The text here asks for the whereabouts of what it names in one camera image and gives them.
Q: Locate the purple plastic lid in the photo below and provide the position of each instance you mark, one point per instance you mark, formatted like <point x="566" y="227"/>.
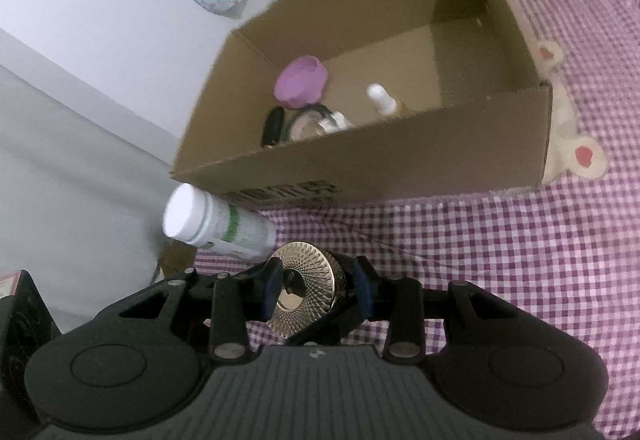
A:
<point x="300" y="80"/>

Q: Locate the white pill bottle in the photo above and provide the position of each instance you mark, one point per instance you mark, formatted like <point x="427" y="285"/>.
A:
<point x="235" y="230"/>

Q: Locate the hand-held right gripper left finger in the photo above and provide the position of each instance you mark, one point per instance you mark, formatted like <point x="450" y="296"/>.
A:
<point x="270" y="287"/>

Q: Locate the black key fob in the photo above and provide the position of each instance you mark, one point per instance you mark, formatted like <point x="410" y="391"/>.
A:
<point x="272" y="125"/>

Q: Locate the white power adapter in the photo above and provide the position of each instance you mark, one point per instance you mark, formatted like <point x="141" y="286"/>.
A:
<point x="337" y="122"/>

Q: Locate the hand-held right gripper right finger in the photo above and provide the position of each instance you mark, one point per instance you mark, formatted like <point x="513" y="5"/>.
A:
<point x="362" y="290"/>

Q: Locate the purple checkered tablecloth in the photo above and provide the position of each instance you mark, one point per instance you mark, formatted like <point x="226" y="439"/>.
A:
<point x="500" y="245"/>

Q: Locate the black tape roll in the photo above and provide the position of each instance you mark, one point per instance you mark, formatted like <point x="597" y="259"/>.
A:
<point x="322" y="110"/>

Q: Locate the gold lid jar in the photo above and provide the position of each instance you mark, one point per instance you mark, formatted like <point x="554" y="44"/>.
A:
<point x="305" y="280"/>

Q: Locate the green dropper bottle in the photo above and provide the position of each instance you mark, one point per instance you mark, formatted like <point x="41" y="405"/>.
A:
<point x="382" y="100"/>

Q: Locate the brown cardboard box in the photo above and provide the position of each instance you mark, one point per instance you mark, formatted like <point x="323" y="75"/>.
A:
<point x="400" y="165"/>

